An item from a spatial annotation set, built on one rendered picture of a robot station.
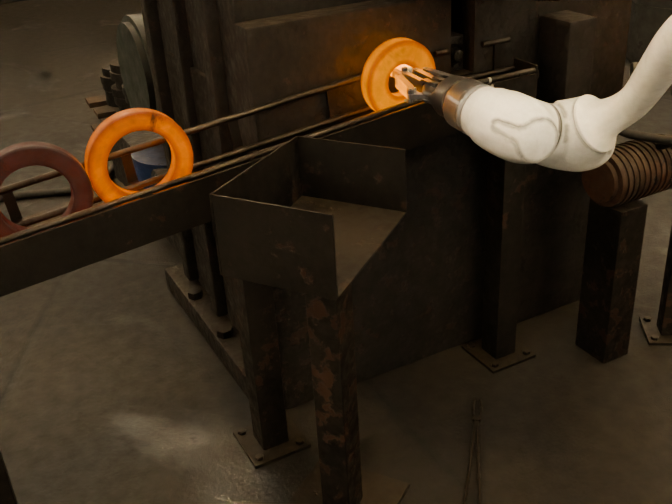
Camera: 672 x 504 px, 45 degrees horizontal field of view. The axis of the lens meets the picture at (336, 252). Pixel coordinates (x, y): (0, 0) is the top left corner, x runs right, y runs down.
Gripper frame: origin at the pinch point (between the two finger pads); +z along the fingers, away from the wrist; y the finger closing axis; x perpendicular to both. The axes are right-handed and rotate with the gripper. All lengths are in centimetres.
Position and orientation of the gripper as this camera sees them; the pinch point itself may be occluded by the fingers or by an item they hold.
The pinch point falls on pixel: (399, 70)
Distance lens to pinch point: 162.4
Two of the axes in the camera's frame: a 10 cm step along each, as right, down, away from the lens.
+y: 8.8, -2.7, 3.9
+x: -0.3, -8.6, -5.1
